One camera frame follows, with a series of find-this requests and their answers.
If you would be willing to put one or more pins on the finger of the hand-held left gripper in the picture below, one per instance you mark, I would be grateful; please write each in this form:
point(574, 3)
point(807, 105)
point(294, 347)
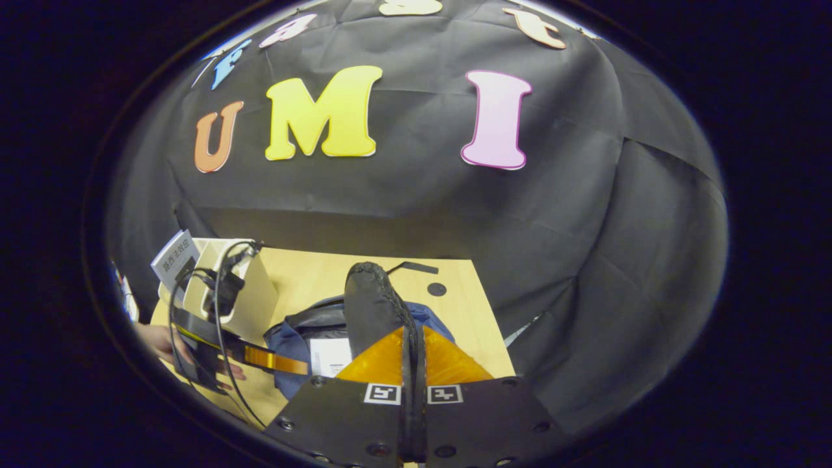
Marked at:
point(276, 362)

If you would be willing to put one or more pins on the black backdrop cloth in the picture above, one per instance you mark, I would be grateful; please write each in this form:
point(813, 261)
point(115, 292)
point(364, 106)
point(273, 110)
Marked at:
point(585, 227)

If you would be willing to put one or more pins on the blue and black schoolbag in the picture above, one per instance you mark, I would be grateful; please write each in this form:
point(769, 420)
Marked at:
point(374, 305)

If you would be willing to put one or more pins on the white plastic bookshelf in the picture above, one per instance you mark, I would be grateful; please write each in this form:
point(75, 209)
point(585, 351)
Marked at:
point(257, 299)

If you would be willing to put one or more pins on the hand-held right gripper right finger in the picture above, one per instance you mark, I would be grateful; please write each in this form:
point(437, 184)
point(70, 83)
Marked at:
point(487, 422)

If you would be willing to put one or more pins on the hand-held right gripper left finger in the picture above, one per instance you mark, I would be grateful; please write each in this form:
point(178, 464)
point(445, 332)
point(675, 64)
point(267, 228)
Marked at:
point(338, 422)

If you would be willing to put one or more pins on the black round table grommet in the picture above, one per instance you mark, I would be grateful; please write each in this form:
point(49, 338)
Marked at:
point(437, 289)

